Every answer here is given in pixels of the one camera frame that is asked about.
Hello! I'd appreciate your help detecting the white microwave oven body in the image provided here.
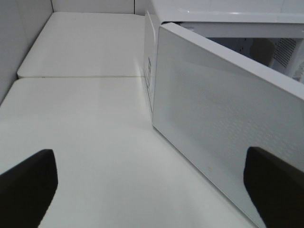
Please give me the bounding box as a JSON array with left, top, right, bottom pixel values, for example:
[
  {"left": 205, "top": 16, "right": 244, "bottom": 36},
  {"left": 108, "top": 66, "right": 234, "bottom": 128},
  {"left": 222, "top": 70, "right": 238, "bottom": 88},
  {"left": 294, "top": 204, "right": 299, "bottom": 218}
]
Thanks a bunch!
[{"left": 144, "top": 0, "right": 304, "bottom": 104}]

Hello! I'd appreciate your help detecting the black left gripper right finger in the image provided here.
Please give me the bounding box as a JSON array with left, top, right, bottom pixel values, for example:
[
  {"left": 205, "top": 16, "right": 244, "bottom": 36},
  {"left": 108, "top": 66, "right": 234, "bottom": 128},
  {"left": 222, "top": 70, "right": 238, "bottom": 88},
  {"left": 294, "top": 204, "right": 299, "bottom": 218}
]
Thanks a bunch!
[{"left": 243, "top": 147, "right": 304, "bottom": 228}]

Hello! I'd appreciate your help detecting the white microwave door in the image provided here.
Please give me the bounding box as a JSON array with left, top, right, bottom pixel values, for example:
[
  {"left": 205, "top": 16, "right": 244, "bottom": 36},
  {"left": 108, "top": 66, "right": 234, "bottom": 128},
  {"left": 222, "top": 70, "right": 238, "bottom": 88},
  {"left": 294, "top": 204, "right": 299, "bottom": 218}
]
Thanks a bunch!
[{"left": 152, "top": 23, "right": 304, "bottom": 228}]

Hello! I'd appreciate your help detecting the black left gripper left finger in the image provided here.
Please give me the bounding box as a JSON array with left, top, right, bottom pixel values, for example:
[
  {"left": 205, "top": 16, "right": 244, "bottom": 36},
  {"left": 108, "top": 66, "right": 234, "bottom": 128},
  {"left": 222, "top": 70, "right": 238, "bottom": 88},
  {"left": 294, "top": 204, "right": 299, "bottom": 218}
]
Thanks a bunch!
[{"left": 0, "top": 149, "right": 58, "bottom": 228}]

